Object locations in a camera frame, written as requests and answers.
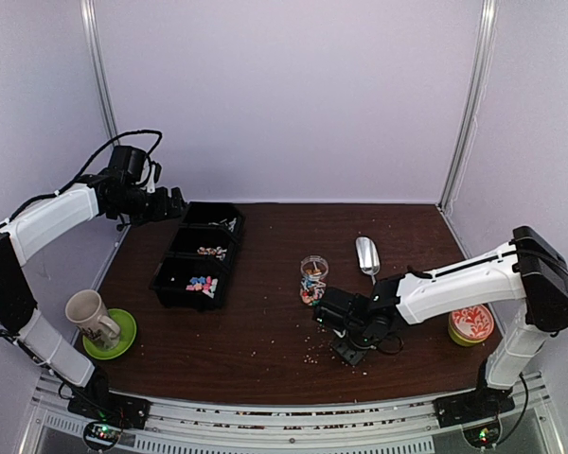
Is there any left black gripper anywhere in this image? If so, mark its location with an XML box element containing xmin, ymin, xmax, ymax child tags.
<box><xmin>112</xmin><ymin>185</ymin><xmax>187</xmax><ymax>227</ymax></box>

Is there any black three-compartment candy bin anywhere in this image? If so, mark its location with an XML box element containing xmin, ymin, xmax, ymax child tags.
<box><xmin>150</xmin><ymin>201</ymin><xmax>245</xmax><ymax>311</ymax></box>

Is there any clear plastic jar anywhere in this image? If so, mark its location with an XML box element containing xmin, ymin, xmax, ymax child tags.
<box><xmin>299</xmin><ymin>255</ymin><xmax>329</xmax><ymax>306</ymax></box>

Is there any metal scoop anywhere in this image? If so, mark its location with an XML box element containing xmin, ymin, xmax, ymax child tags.
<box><xmin>355</xmin><ymin>236</ymin><xmax>381</xmax><ymax>285</ymax></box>

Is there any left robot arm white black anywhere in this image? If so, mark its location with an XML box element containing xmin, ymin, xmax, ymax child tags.
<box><xmin>0</xmin><ymin>146</ymin><xmax>185</xmax><ymax>420</ymax></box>

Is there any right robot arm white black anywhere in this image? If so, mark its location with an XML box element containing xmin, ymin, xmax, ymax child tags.
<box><xmin>313</xmin><ymin>226</ymin><xmax>568</xmax><ymax>418</ymax></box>

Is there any green saucer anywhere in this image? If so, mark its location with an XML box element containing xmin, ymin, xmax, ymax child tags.
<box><xmin>82</xmin><ymin>308</ymin><xmax>137</xmax><ymax>360</ymax></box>

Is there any beige ceramic mug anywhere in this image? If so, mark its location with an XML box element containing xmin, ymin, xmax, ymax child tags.
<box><xmin>65</xmin><ymin>289</ymin><xmax>121</xmax><ymax>351</ymax></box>

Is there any green tin orange patterned lid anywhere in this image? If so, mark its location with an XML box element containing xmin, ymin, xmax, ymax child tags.
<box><xmin>448</xmin><ymin>305</ymin><xmax>495</xmax><ymax>347</ymax></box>

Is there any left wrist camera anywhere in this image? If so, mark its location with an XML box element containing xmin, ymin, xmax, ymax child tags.
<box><xmin>144</xmin><ymin>161</ymin><xmax>162</xmax><ymax>194</ymax></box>

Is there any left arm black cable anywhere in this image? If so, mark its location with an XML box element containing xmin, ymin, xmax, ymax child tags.
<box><xmin>0</xmin><ymin>130</ymin><xmax>164</xmax><ymax>233</ymax></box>

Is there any left aluminium frame post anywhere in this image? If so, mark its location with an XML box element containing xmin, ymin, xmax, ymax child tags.
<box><xmin>80</xmin><ymin>0</ymin><xmax>118</xmax><ymax>138</ymax></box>

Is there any aluminium frame post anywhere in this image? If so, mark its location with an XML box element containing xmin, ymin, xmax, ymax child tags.
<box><xmin>80</xmin><ymin>0</ymin><xmax>118</xmax><ymax>138</ymax></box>
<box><xmin>439</xmin><ymin>0</ymin><xmax>499</xmax><ymax>214</ymax></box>

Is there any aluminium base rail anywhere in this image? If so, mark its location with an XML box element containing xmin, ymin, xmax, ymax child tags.
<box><xmin>18</xmin><ymin>368</ymin><xmax>567</xmax><ymax>454</ymax></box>

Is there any right aluminium frame post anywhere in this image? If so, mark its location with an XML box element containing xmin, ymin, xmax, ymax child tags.
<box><xmin>439</xmin><ymin>0</ymin><xmax>499</xmax><ymax>214</ymax></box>

